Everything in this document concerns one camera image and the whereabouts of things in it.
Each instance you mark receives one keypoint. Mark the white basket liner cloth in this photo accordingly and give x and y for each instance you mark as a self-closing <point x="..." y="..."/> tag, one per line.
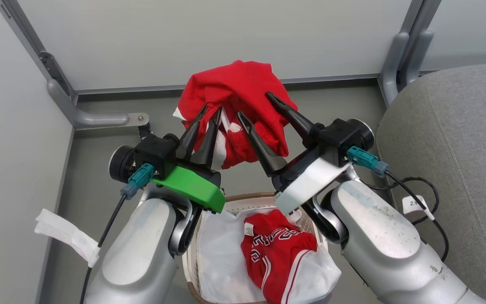
<point x="220" y="257"/>

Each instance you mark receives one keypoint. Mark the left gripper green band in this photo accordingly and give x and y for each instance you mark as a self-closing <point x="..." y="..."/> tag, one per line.
<point x="186" y="188"/>

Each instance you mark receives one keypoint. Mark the red garment with white trim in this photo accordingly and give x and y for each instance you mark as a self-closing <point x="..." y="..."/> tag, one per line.
<point x="234" y="88"/>

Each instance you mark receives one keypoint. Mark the dark partition hinge strip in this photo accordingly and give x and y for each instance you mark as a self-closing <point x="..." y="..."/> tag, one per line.
<point x="55" y="69"/>

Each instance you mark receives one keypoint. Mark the white laundry basket brown rim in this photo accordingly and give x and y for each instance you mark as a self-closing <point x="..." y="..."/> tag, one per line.
<point x="190" y="257"/>

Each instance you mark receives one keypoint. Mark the small black caster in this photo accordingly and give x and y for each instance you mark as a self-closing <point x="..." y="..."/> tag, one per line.
<point x="145" y="131"/>

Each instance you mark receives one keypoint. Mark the upright grey partition foot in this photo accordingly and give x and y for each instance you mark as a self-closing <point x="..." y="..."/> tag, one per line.
<point x="399" y="63"/>

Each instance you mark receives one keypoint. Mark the grey fabric sofa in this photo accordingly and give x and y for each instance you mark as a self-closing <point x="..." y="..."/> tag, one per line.
<point x="458" y="152"/>

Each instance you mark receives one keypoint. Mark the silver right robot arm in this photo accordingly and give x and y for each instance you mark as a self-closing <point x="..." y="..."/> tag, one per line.
<point x="378" y="236"/>

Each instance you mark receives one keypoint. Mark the white paper tag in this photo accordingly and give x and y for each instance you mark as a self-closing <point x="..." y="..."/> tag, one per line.
<point x="63" y="234"/>

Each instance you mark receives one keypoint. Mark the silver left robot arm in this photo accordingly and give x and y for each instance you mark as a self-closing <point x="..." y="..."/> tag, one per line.
<point x="141" y="249"/>

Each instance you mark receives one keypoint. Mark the long grey partition foot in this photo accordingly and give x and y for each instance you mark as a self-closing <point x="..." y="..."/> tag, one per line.
<point x="95" y="119"/>

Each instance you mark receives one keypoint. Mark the red printed basketball jersey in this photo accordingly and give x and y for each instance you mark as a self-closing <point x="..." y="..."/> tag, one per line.
<point x="274" y="253"/>

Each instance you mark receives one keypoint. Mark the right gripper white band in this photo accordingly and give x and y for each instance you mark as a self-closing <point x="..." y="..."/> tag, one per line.
<point x="310" y="181"/>

